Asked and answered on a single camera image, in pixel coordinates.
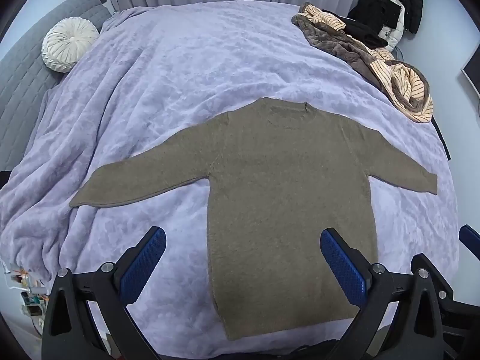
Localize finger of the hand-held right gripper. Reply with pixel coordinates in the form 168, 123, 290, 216
458, 224, 480, 261

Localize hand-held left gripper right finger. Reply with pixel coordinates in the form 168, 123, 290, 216
320, 227, 456, 360

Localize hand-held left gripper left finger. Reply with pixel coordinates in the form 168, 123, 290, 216
41, 226, 167, 360

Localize olive knit sweater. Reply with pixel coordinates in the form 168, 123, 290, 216
69, 97, 439, 342

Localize colourful floor clutter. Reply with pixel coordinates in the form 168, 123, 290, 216
3, 262, 50, 325

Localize computer monitor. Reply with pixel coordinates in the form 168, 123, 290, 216
461, 45, 480, 96

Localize lavender fleece blanket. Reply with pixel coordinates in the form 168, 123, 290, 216
0, 2, 461, 360

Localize brown robe with striped lining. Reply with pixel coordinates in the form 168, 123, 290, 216
292, 2, 434, 124

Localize grey quilted headboard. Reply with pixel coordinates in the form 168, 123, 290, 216
0, 0, 113, 173

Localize white round pleated pillow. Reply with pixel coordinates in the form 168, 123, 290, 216
41, 17, 100, 73

